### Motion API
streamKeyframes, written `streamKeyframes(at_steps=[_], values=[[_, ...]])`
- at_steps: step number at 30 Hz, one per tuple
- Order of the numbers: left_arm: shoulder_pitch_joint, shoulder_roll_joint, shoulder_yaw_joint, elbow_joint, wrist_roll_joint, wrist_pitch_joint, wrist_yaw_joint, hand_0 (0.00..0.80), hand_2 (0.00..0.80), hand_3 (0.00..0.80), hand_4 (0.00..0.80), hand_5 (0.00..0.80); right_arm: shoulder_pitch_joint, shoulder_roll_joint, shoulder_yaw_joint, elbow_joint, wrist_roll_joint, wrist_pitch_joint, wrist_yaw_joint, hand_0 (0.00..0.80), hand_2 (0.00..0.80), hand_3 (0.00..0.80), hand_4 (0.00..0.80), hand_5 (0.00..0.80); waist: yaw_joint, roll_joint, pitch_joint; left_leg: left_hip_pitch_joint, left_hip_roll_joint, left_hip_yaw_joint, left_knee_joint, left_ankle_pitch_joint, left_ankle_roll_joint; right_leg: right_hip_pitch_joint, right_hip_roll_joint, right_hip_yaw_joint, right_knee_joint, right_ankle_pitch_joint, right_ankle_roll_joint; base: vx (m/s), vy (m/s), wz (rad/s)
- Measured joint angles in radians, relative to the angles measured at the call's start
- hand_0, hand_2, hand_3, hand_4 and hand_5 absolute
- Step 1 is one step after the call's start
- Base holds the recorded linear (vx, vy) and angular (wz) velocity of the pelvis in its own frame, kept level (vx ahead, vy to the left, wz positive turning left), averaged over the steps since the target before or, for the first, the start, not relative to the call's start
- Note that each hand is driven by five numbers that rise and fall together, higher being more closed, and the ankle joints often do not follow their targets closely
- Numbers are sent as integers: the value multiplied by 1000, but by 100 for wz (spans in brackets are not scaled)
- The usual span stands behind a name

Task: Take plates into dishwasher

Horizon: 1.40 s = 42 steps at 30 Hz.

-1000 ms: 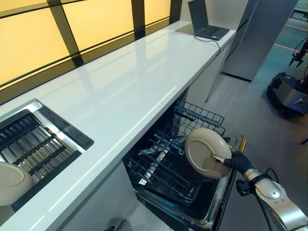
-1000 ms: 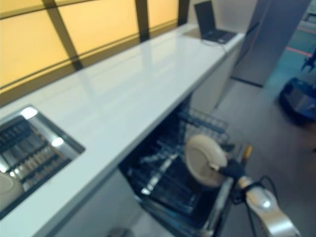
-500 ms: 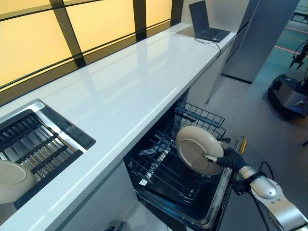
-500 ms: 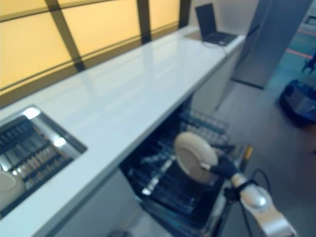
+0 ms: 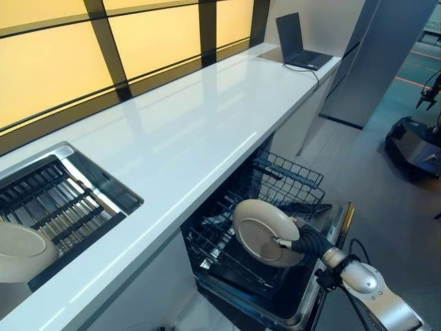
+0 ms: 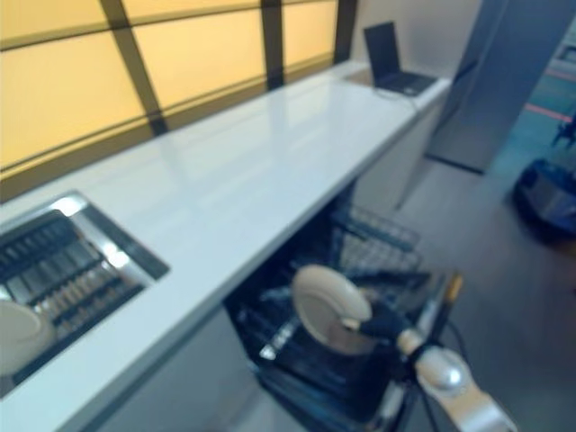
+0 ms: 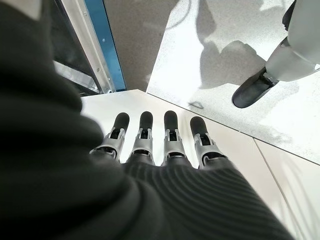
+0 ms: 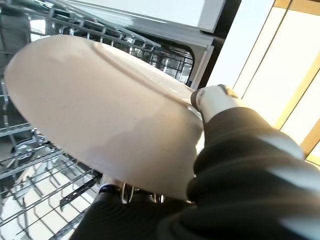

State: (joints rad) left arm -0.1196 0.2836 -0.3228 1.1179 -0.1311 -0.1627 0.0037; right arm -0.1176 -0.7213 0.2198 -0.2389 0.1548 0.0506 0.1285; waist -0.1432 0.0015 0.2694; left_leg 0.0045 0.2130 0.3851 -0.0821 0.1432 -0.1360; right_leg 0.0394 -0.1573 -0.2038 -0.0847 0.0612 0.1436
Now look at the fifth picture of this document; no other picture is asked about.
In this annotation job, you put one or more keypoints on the stainless steel kitchen sink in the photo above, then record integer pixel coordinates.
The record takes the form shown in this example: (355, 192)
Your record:
(113, 193)

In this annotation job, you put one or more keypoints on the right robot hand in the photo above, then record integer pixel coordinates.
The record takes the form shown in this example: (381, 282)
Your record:
(311, 241)

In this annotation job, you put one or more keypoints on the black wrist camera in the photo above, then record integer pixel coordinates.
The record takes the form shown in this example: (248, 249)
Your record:
(327, 279)

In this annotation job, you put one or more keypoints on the black dish drying rack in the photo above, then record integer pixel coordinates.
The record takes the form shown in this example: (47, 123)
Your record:
(62, 207)

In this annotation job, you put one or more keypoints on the white cabinet door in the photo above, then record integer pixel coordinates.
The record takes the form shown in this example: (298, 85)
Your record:
(144, 282)

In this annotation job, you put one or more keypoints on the tall grey cabinet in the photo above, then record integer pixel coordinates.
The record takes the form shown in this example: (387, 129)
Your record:
(379, 51)

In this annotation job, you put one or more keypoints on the black built-in dishwasher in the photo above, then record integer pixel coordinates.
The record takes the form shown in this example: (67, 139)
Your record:
(299, 303)

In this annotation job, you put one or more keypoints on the dark open laptop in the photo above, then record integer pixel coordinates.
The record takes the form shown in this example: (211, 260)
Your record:
(293, 38)

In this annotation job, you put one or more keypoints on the white cabinet end panel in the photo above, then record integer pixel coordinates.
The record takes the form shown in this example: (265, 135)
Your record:
(317, 113)

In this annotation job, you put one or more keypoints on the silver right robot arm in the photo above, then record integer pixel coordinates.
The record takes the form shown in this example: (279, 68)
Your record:
(372, 286)

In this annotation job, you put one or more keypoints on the dark wheeled background robot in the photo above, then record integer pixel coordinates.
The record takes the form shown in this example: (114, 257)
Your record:
(413, 148)

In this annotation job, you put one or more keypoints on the cream round plate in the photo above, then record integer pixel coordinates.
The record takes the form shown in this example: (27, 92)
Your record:
(24, 251)
(258, 227)

